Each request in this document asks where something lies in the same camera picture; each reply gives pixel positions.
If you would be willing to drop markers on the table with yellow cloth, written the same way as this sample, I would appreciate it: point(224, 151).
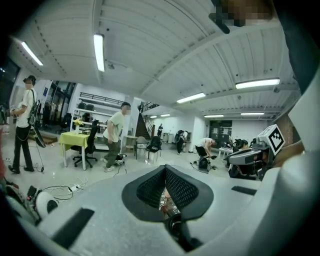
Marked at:
point(72, 140)

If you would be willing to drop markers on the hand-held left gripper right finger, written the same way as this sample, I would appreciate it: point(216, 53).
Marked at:
point(225, 215)

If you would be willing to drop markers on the person's dark shirt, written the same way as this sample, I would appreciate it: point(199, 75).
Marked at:
point(297, 42)

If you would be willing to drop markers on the person's right forearm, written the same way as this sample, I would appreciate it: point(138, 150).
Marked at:
point(291, 151)

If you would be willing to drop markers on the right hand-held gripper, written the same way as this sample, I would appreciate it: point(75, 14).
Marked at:
point(268, 147)

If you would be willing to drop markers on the black backpack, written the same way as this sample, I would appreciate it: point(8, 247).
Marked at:
point(153, 145)

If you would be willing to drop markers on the grey armchair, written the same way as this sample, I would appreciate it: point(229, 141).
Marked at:
point(141, 145)

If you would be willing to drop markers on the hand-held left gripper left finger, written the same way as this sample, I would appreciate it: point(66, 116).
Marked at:
point(107, 225)

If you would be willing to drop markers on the white storage shelf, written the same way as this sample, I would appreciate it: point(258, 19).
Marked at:
point(86, 112)

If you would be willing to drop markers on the white round device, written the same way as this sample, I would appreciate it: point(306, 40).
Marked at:
point(46, 203)

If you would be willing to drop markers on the yellow flowers in vase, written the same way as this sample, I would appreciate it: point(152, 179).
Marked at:
point(78, 123)

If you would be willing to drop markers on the long ceiling light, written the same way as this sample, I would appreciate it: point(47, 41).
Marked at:
point(99, 52)
point(32, 53)
point(191, 97)
point(257, 83)

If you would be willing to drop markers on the black office chair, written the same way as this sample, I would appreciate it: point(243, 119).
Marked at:
point(90, 143)

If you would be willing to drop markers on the white low table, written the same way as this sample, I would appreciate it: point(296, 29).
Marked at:
point(225, 151)

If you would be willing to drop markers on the staircase with railing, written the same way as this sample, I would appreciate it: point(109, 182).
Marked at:
point(145, 125)

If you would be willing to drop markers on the person's head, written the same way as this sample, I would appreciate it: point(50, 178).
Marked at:
point(246, 11)

